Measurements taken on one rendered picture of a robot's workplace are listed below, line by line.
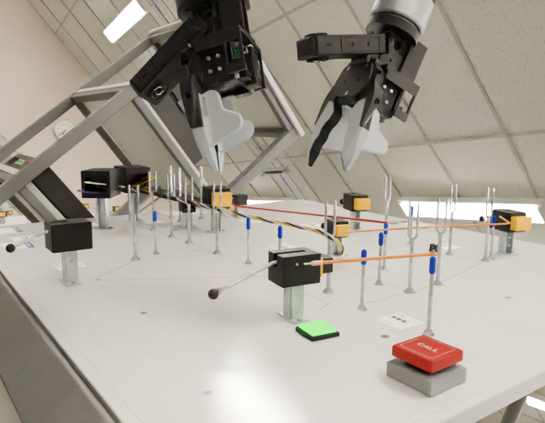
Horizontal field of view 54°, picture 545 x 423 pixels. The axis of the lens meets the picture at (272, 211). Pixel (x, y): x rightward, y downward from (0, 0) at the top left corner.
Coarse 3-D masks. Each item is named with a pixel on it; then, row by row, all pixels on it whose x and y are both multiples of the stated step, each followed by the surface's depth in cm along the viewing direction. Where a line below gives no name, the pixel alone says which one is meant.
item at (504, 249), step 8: (504, 208) 110; (480, 216) 115; (496, 216) 107; (504, 216) 105; (512, 216) 104; (520, 216) 105; (504, 232) 107; (512, 232) 107; (504, 240) 107; (512, 240) 107; (504, 248) 107; (512, 248) 108
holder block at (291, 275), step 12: (276, 252) 69; (288, 252) 70; (300, 252) 69; (312, 252) 69; (276, 264) 69; (288, 264) 67; (300, 264) 68; (276, 276) 68; (288, 276) 67; (300, 276) 68; (312, 276) 69
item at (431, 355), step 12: (420, 336) 56; (396, 348) 54; (408, 348) 53; (420, 348) 53; (432, 348) 53; (444, 348) 53; (456, 348) 53; (408, 360) 52; (420, 360) 51; (432, 360) 51; (444, 360) 51; (456, 360) 52; (432, 372) 50
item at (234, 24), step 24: (192, 0) 62; (216, 0) 63; (240, 0) 62; (216, 24) 63; (240, 24) 61; (192, 48) 62; (216, 48) 61; (240, 48) 59; (192, 72) 61; (216, 72) 61; (240, 72) 62; (240, 96) 66
